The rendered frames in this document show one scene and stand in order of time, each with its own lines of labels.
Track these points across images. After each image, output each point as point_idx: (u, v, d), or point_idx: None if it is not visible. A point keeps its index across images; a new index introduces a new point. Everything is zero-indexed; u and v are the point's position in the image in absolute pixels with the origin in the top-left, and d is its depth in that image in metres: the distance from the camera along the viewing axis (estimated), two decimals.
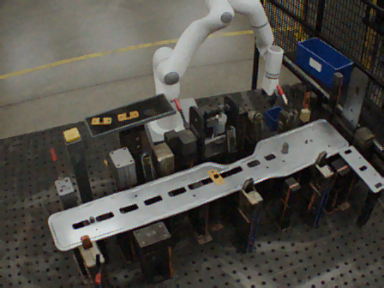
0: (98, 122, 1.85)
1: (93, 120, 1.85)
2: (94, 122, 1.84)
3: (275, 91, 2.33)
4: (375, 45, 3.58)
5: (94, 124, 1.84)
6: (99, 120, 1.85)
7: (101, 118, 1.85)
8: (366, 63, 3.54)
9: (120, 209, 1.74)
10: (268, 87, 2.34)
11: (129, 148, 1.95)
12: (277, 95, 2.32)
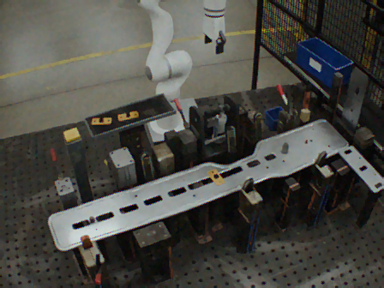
0: (98, 122, 1.85)
1: (93, 120, 1.85)
2: (94, 122, 1.84)
3: (221, 33, 1.64)
4: (375, 45, 3.58)
5: (94, 124, 1.84)
6: (99, 120, 1.85)
7: (101, 118, 1.85)
8: (366, 63, 3.54)
9: (120, 209, 1.74)
10: (211, 30, 1.65)
11: (129, 148, 1.95)
12: (224, 39, 1.64)
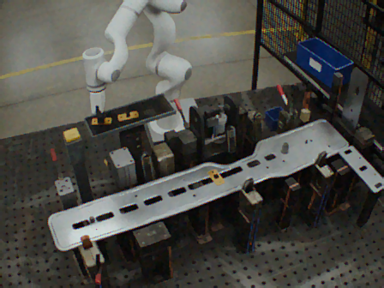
0: (98, 122, 1.85)
1: (93, 120, 1.85)
2: (94, 122, 1.84)
3: (97, 110, 1.75)
4: (375, 45, 3.58)
5: (94, 124, 1.84)
6: None
7: None
8: (366, 63, 3.54)
9: (120, 209, 1.74)
10: (91, 103, 1.75)
11: (129, 148, 1.95)
12: (97, 116, 1.76)
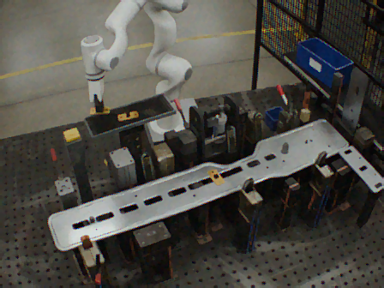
0: (96, 111, 1.81)
1: (92, 110, 1.82)
2: (93, 111, 1.81)
3: (95, 99, 1.71)
4: (375, 45, 3.58)
5: (93, 114, 1.80)
6: None
7: None
8: (366, 63, 3.54)
9: (120, 209, 1.74)
10: (89, 92, 1.71)
11: (129, 148, 1.95)
12: (95, 105, 1.72)
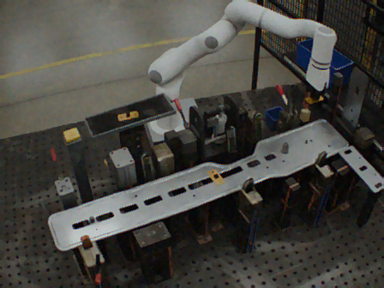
0: (312, 100, 1.81)
1: (307, 99, 1.81)
2: (309, 101, 1.81)
3: (325, 87, 1.72)
4: (375, 45, 3.58)
5: (312, 103, 1.80)
6: (311, 99, 1.82)
7: (314, 96, 1.82)
8: (366, 63, 3.54)
9: (120, 209, 1.74)
10: (318, 81, 1.71)
11: (129, 148, 1.95)
12: (325, 92, 1.73)
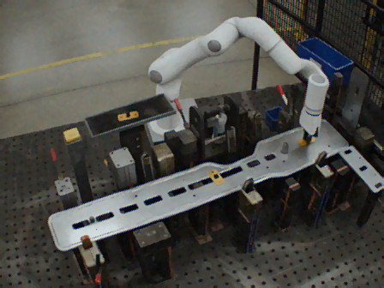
0: (304, 141, 1.98)
1: (300, 141, 1.98)
2: (303, 143, 1.97)
3: (316, 130, 1.89)
4: (375, 45, 3.58)
5: (304, 145, 1.97)
6: (303, 141, 1.99)
7: (306, 138, 1.98)
8: (366, 63, 3.54)
9: (120, 209, 1.74)
10: (309, 126, 1.88)
11: (129, 148, 1.95)
12: (316, 135, 1.90)
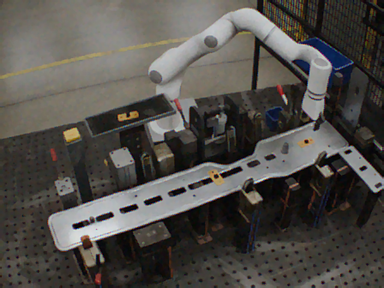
0: (304, 143, 1.98)
1: (299, 143, 1.99)
2: (302, 145, 1.98)
3: (321, 115, 1.82)
4: (375, 45, 3.58)
5: (303, 147, 1.97)
6: (303, 142, 1.99)
7: (306, 140, 1.99)
8: (366, 63, 3.54)
9: (120, 209, 1.74)
10: (313, 111, 1.82)
11: (129, 148, 1.95)
12: (323, 120, 1.81)
